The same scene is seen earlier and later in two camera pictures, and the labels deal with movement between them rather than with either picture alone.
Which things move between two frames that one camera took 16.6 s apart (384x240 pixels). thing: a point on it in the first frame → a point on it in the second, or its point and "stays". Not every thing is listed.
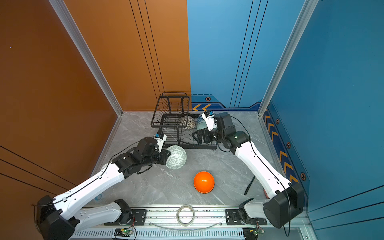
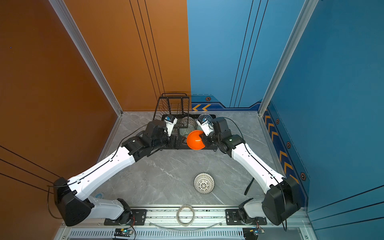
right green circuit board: (251, 233) stays
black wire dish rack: (172, 114) stays
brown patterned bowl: (187, 122) stays
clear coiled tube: (177, 212) stays
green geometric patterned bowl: (177, 158) → (186, 131)
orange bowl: (204, 182) → (194, 140)
